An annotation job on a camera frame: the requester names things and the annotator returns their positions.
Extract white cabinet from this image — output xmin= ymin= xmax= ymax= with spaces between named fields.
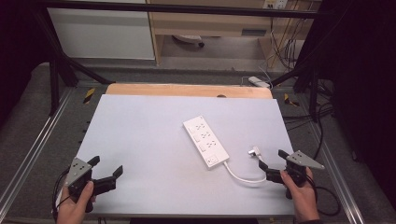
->
xmin=46 ymin=0 xmax=156 ymax=61

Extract dark curtain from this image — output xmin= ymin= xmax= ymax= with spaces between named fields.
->
xmin=0 ymin=0 xmax=54 ymax=127
xmin=306 ymin=0 xmax=396 ymax=202

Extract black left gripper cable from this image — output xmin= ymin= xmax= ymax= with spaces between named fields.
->
xmin=50 ymin=168 xmax=71 ymax=222

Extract black floor cables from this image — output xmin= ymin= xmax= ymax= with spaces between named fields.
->
xmin=281 ymin=78 xmax=336 ymax=161

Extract wooden desk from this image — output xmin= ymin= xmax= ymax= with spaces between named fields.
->
xmin=146 ymin=0 xmax=322 ymax=67

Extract black yellow tape strip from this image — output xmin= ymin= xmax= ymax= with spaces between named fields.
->
xmin=82 ymin=87 xmax=96 ymax=105
xmin=282 ymin=92 xmax=301 ymax=108

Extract bundle of hanging cables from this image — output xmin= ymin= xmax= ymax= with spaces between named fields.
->
xmin=268 ymin=8 xmax=307 ymax=72

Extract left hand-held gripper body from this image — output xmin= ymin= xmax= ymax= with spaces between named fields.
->
xmin=65 ymin=157 xmax=96 ymax=214

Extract white plug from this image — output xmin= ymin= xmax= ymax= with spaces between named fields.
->
xmin=247 ymin=146 xmax=262 ymax=161

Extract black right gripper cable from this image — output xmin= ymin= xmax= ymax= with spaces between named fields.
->
xmin=306 ymin=173 xmax=342 ymax=217

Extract person's right hand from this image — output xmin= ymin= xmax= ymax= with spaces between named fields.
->
xmin=279 ymin=166 xmax=320 ymax=224

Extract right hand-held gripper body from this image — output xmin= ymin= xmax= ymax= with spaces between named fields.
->
xmin=284 ymin=149 xmax=325 ymax=201

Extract chair base with caster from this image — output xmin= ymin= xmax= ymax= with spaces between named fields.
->
xmin=171 ymin=34 xmax=206 ymax=49

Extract aluminium rail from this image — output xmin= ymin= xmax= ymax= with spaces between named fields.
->
xmin=0 ymin=87 xmax=77 ymax=207
xmin=306 ymin=120 xmax=366 ymax=224

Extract person's left hand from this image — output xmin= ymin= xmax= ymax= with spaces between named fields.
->
xmin=55 ymin=180 xmax=95 ymax=224

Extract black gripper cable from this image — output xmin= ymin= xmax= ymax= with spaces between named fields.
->
xmin=306 ymin=173 xmax=342 ymax=217
xmin=50 ymin=168 xmax=71 ymax=222

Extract white power strip cable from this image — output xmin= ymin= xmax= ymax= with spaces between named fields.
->
xmin=222 ymin=154 xmax=269 ymax=185

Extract white floor power strip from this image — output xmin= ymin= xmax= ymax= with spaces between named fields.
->
xmin=247 ymin=76 xmax=272 ymax=90

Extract white wall socket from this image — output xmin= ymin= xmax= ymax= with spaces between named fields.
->
xmin=262 ymin=0 xmax=290 ymax=10

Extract black metal frame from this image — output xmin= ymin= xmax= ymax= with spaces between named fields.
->
xmin=31 ymin=0 xmax=326 ymax=123

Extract wooden board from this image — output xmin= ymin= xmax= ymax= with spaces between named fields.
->
xmin=105 ymin=82 xmax=274 ymax=100

